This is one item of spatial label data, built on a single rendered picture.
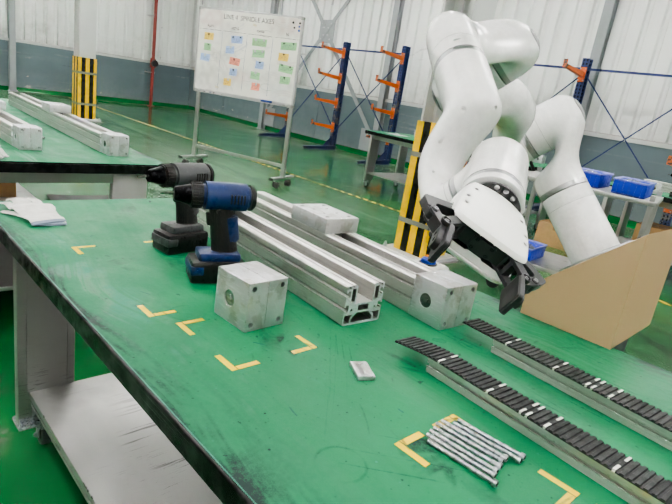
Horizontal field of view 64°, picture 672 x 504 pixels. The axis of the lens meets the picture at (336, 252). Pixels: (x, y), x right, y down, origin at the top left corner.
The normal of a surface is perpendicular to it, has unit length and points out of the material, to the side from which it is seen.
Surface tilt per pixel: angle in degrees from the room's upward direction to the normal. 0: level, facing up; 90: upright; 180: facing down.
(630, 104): 90
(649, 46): 90
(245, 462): 0
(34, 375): 90
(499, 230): 37
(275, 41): 90
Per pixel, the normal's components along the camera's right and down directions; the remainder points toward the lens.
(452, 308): 0.61, 0.32
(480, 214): 0.40, -0.63
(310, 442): 0.15, -0.95
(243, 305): -0.70, 0.10
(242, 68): -0.45, 0.18
